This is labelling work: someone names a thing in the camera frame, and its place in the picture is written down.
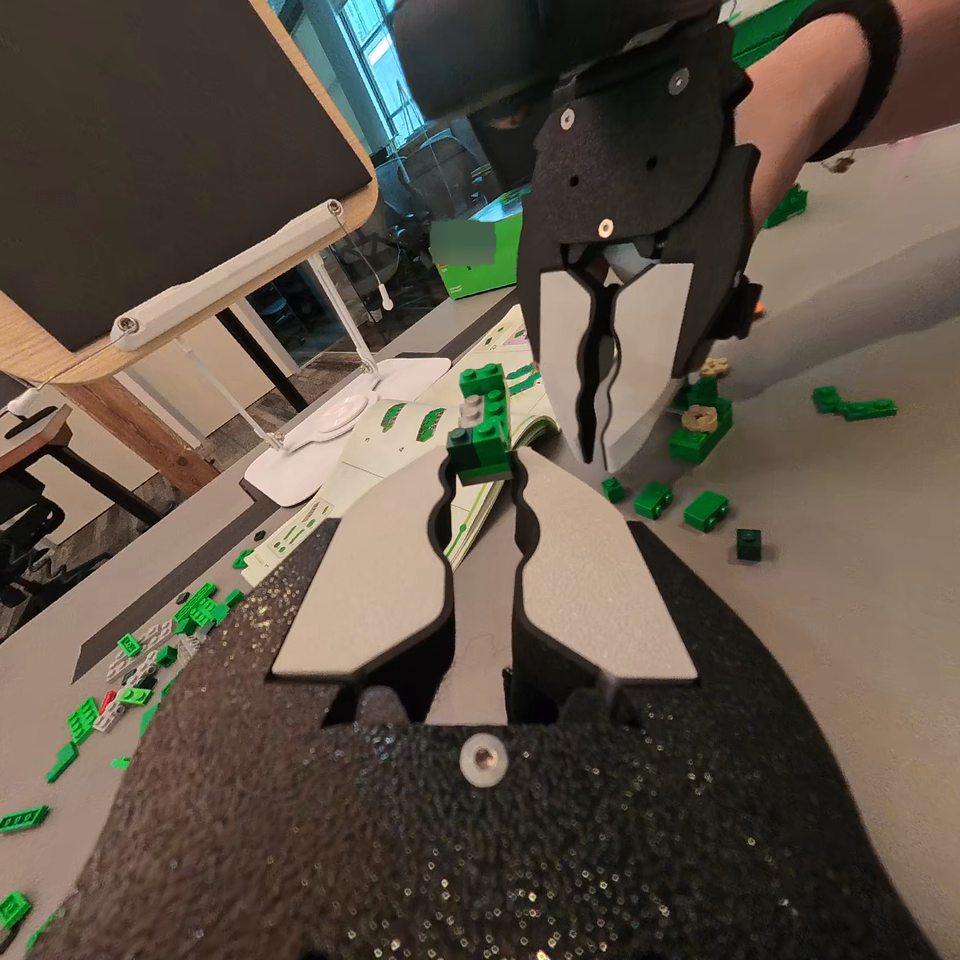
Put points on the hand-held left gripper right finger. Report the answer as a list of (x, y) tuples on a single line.
[(600, 592)]

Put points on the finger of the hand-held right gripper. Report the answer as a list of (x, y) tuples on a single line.
[(652, 337), (562, 337)]

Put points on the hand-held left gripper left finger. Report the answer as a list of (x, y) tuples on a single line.
[(360, 585)]

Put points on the green toy brick assembly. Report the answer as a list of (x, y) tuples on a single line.
[(487, 442)]

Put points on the person's right forearm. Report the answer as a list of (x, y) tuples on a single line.
[(795, 105)]

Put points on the grey desk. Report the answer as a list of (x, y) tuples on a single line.
[(825, 525)]

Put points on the tan flower piece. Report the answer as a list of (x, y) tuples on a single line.
[(715, 366), (701, 418)]

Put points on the green toy set box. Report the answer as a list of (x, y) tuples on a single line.
[(504, 255)]

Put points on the small green brick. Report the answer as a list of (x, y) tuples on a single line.
[(613, 491)]

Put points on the green brick stack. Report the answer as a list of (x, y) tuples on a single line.
[(694, 446)]

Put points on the open building instruction booklet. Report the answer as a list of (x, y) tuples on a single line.
[(375, 442)]

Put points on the dark green brick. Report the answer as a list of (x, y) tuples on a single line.
[(750, 545)]

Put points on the pile of loose green bricks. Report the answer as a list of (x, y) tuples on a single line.
[(199, 607)]

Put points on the tan toy piece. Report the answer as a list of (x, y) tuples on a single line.
[(836, 163)]

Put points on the green angled plate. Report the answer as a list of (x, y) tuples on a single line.
[(862, 409)]

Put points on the black office chair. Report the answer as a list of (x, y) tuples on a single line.
[(30, 525)]

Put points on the dark board with wooden edge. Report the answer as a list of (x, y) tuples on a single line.
[(150, 150)]

